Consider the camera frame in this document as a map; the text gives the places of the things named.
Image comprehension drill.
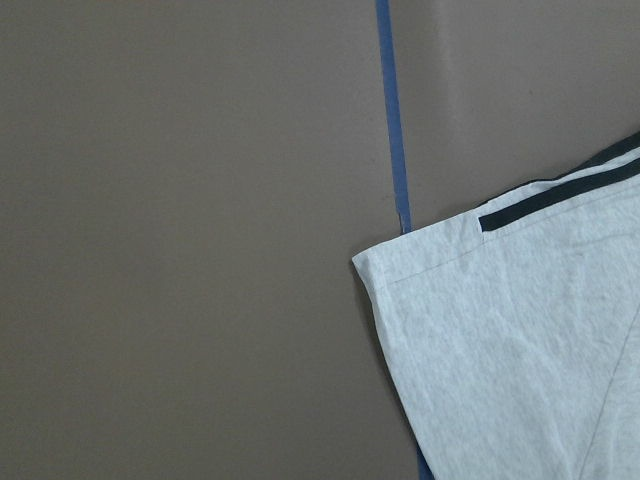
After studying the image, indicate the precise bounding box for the grey cartoon print t-shirt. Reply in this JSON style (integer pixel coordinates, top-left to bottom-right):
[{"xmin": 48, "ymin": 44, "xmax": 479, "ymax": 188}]
[{"xmin": 353, "ymin": 135, "xmax": 639, "ymax": 479}]

